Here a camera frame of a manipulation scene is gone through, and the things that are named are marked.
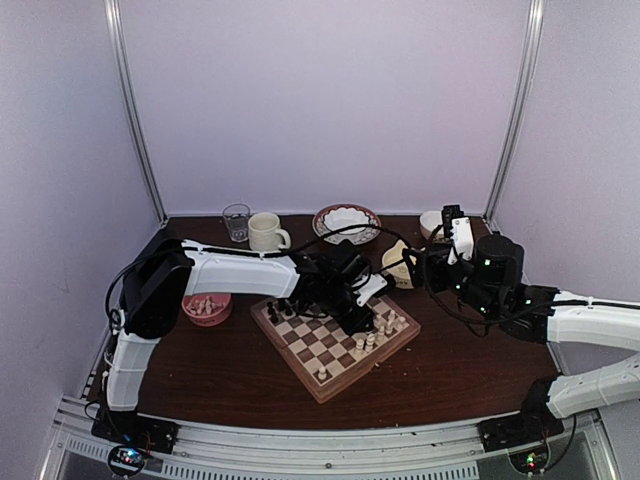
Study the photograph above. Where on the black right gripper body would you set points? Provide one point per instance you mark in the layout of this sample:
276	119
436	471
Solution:
477	297

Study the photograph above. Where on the white scalloped bowl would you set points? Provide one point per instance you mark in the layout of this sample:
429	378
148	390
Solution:
342	217

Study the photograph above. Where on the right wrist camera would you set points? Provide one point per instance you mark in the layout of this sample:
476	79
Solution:
457	229

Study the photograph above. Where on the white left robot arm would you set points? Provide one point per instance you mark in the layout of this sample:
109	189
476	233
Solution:
153	287

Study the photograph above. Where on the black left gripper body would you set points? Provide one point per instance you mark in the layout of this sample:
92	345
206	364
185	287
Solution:
332	305

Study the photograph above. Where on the white chess pieces pile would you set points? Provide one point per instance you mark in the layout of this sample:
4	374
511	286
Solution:
203	306

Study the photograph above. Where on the clear drinking glass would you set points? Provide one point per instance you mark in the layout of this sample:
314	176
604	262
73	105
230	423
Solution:
236	217

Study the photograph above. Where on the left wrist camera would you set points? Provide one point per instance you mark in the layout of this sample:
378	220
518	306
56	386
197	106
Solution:
376	285

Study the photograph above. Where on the white chess queen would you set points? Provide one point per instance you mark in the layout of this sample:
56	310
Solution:
359	348

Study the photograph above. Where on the right aluminium frame post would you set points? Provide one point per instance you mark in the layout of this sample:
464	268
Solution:
524	83

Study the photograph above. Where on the black chess piece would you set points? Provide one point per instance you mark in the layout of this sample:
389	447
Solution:
273	314

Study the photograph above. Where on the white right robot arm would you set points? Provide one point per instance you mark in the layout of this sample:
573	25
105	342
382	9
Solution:
549	315

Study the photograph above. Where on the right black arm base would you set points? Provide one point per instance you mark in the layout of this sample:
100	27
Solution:
519	429

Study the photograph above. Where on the wooden chess board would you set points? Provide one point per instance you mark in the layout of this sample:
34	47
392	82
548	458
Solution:
307	343

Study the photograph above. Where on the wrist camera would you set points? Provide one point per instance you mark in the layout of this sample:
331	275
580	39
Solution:
457	229
376	285

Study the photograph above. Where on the white floral small bowl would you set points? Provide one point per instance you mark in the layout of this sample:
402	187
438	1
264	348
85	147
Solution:
429	221

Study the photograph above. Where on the white chess piece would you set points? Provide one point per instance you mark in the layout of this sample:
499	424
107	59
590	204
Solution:
381	337

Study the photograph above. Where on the cream ribbed mug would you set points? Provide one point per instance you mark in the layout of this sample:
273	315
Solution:
266	234

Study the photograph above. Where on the left aluminium frame post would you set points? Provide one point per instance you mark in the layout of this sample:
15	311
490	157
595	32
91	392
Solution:
116	32

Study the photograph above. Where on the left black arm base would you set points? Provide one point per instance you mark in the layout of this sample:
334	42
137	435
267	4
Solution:
131	429

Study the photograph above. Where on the patterned brown rim plate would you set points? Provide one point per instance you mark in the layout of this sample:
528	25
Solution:
368	233

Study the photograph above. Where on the yellow cat-ear bowl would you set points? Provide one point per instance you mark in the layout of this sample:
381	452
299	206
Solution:
395	265

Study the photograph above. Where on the aluminium frame post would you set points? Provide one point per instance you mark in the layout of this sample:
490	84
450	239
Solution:
524	83
116	32

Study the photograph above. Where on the front aluminium rail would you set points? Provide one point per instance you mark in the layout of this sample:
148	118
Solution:
441	451

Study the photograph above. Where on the pink cat-ear bowl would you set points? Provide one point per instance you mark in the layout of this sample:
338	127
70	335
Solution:
212	320

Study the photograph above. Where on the white chess knight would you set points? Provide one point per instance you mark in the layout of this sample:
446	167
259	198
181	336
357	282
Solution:
390	323

